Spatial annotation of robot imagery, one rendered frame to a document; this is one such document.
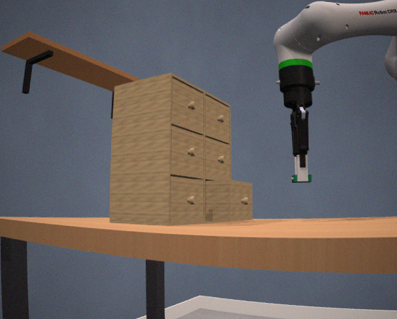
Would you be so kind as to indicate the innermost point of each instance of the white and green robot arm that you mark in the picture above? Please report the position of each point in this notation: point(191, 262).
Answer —
point(321, 23)

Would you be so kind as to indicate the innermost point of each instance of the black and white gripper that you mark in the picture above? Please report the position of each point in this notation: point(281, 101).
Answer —
point(298, 99)

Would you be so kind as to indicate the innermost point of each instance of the green 9v battery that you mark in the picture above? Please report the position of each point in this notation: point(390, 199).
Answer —
point(294, 179)

